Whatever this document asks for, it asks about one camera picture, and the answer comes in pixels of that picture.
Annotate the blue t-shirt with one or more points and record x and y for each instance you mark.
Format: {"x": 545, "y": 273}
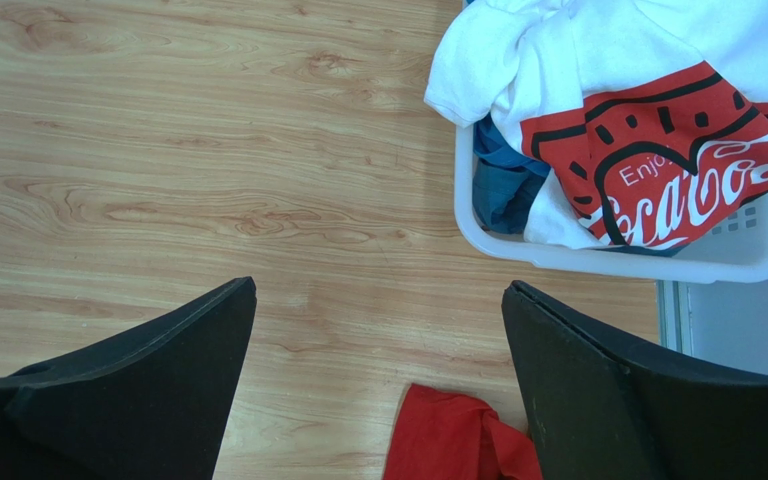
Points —
{"x": 490, "y": 146}

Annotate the white plastic laundry basket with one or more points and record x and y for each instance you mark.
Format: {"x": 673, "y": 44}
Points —
{"x": 736, "y": 251}

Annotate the dark blue denim garment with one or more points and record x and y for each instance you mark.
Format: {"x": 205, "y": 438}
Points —
{"x": 503, "y": 197}

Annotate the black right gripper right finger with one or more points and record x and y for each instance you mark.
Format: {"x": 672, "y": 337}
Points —
{"x": 602, "y": 403}

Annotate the red t-shirt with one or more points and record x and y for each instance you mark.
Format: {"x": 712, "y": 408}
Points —
{"x": 446, "y": 435}

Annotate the white Coca-Cola print t-shirt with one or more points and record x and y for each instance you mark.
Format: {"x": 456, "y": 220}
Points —
{"x": 652, "y": 116}

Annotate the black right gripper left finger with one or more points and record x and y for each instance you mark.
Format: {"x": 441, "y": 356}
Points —
{"x": 151, "y": 402}

